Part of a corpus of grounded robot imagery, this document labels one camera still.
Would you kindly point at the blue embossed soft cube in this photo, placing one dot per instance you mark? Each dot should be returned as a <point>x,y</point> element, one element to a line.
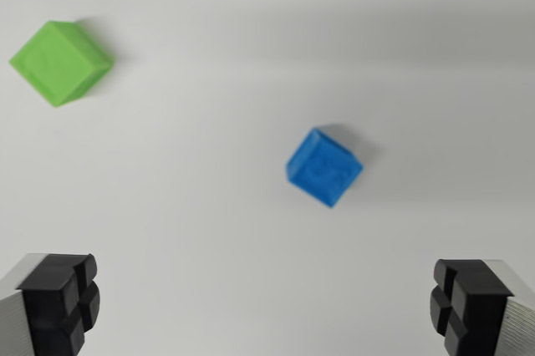
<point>324,168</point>

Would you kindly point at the green embossed soft cube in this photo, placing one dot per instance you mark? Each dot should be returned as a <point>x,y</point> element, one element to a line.
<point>58,63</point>

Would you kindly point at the black-padded silver gripper right finger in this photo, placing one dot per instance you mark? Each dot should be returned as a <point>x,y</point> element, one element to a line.
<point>480,306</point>

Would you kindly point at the black-padded silver gripper left finger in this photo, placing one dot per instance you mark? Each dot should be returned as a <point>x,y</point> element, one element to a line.
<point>46,301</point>

